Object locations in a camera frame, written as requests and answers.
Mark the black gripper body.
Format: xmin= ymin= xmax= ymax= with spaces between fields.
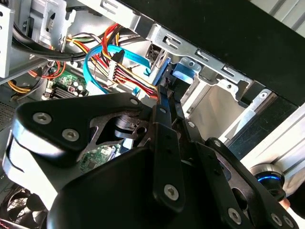
xmin=46 ymin=146 xmax=226 ymax=229

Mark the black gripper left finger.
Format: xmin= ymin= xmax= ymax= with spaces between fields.
xmin=2 ymin=85 xmax=186 ymax=213

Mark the person's hand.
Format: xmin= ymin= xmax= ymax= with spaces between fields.
xmin=279 ymin=197 xmax=291 ymax=212

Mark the red yellow black power wire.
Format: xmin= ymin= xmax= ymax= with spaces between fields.
xmin=101 ymin=22 xmax=160 ymax=100

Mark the round black tool blue ring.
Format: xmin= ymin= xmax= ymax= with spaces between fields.
xmin=250 ymin=163 xmax=287 ymax=201

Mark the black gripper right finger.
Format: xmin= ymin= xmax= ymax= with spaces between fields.
xmin=170 ymin=94 xmax=298 ymax=229

